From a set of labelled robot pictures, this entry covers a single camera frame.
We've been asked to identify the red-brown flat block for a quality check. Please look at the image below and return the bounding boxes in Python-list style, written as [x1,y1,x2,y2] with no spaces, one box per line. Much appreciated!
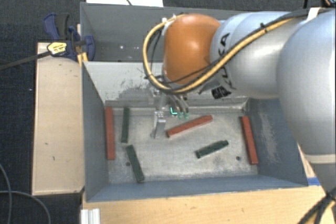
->
[239,115,260,166]
[165,114,214,139]
[104,106,117,161]

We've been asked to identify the grey metal bin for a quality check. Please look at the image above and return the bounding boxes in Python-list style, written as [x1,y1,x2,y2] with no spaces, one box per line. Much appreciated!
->
[79,2,309,203]

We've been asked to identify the dark green flat block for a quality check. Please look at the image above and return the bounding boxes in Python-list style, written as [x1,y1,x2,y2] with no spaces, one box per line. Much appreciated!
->
[194,140,230,159]
[125,144,146,184]
[120,106,131,144]

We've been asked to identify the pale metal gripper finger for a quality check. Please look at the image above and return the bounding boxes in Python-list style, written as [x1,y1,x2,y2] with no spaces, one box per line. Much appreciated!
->
[150,111,162,139]
[155,118,167,140]

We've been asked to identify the pale wood board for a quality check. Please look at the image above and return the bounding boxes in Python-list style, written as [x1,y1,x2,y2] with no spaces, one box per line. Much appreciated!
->
[31,42,86,196]

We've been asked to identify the black cylinder on white bracket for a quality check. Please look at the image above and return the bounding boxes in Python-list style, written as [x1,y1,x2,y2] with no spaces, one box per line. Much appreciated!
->
[198,83,233,100]

